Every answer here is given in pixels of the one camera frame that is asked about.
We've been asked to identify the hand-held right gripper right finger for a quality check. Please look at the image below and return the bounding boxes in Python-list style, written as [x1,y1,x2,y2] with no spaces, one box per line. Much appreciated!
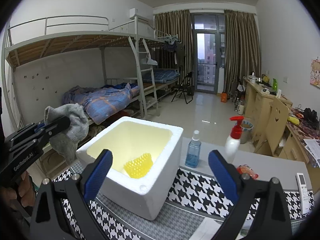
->
[208,149,293,240]

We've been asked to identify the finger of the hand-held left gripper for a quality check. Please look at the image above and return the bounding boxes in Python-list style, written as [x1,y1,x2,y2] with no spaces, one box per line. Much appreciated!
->
[12,116,71,155]
[5,120,49,143]

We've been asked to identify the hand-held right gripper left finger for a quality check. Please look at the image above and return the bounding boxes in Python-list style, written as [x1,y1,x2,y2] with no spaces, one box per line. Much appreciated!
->
[29,149,113,240]

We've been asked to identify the grey sock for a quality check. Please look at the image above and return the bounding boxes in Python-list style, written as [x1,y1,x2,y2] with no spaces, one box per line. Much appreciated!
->
[44,104,89,164]

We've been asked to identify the white foam box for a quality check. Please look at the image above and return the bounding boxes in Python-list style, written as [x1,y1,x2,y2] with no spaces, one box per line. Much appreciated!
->
[76,116,184,221]

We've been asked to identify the person's left hand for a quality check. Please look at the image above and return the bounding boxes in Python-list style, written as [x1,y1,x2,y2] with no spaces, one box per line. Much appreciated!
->
[0,171,35,218]

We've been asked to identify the red snack packet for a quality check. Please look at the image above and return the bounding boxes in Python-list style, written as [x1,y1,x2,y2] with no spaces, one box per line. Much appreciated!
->
[236,164,259,179]

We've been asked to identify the black white houndstooth mat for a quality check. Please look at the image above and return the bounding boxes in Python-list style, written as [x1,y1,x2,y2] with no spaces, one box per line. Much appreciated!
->
[51,160,315,240]

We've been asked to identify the white pump bottle red top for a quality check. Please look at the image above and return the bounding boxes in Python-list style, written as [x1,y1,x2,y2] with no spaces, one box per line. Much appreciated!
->
[224,116,244,165]

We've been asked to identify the blue liquid spray bottle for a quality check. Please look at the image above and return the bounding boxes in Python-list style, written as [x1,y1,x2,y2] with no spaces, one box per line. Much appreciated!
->
[185,130,201,168]

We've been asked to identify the beige cloth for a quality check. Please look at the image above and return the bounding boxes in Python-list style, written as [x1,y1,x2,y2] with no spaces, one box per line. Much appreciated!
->
[89,126,105,143]

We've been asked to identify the yellow silicone brush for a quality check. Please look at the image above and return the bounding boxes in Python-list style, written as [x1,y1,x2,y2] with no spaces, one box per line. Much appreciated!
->
[124,152,153,180]

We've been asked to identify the metal trash bin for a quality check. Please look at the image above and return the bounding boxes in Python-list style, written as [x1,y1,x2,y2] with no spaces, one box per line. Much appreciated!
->
[240,120,253,144]

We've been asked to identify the blue plaid quilt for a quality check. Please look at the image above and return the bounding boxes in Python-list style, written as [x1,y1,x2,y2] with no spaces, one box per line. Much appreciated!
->
[62,82,140,125]

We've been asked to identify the wooden chair with smiley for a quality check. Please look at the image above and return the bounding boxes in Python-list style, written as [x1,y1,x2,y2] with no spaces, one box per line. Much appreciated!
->
[254,96,290,155]

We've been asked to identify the white remote control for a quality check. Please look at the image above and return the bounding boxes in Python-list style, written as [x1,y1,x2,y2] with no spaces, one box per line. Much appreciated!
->
[296,172,315,215]

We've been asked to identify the white metal bunk bed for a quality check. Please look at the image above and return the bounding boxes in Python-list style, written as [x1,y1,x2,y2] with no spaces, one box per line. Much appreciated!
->
[1,14,184,180]

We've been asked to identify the light wooden desk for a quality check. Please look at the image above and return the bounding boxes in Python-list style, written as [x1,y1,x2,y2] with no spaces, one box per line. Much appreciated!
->
[243,77,293,135]

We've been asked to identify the wooden desk with patterned cloth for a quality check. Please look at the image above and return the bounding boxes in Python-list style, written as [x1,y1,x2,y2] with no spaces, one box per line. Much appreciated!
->
[285,107,320,175]

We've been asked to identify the white bunk bed ladder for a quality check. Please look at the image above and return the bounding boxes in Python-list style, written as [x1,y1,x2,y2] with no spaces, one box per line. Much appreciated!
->
[129,36,160,117]

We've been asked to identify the printed paper sheets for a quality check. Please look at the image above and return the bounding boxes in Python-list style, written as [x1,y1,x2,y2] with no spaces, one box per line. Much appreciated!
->
[304,137,320,168]

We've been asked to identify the black folding chair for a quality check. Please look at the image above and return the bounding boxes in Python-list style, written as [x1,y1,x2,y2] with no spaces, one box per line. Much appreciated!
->
[171,71,195,104]

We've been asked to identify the glass balcony door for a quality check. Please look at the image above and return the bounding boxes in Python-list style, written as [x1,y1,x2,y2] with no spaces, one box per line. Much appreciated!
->
[192,14,225,92]

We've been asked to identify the blue checked bedding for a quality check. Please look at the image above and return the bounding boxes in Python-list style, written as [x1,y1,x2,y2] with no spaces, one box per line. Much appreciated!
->
[142,69,180,83]

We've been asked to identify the brown curtain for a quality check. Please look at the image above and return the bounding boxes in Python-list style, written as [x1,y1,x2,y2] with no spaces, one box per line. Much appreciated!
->
[153,9,195,92]
[224,9,262,100]

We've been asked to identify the dark hanging clothes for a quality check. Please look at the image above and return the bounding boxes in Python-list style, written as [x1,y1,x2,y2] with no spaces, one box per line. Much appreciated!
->
[164,41,185,67]

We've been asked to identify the cartoon wall poster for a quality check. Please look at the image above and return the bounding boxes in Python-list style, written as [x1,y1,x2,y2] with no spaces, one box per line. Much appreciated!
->
[309,58,320,88]

